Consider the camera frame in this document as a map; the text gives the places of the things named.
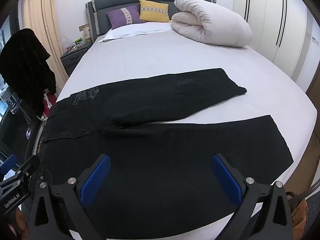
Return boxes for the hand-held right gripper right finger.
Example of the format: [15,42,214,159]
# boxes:
[211,153,293,240]

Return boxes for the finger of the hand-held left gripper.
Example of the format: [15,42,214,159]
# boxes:
[9,155,41,182]
[0,154,18,178]

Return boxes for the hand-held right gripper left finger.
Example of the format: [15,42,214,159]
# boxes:
[29,154,112,240]

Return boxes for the black pants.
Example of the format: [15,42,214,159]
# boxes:
[34,67,294,239]

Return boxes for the window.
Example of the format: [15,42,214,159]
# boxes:
[0,15,42,178]

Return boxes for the red and white bag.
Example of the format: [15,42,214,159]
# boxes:
[37,91,57,122]

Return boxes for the brown bag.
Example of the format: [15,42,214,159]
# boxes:
[285,191,308,236]

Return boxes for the mesh chair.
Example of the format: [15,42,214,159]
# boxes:
[303,180,320,233]

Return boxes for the black hanging garment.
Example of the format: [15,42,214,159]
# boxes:
[0,28,57,115]

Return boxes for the grey nightstand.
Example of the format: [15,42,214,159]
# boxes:
[60,41,93,77]

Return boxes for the bed with grey headboard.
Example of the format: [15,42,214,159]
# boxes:
[21,0,320,240]

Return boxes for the beige curtain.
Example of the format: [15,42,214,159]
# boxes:
[22,0,69,80]

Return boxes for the white pillow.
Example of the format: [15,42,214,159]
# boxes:
[98,21,175,43]

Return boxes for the rolled white duvet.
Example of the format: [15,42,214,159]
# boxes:
[171,0,254,48]

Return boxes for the purple pillow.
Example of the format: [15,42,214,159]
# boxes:
[106,4,147,30]

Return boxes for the white wardrobe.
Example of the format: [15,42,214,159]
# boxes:
[233,0,320,87]

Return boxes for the yellow pillow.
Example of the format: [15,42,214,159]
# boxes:
[138,0,171,23]

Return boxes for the white wire basket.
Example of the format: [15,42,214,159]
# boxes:
[62,36,83,53]

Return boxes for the beige wall panel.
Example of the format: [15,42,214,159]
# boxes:
[78,23,92,43]

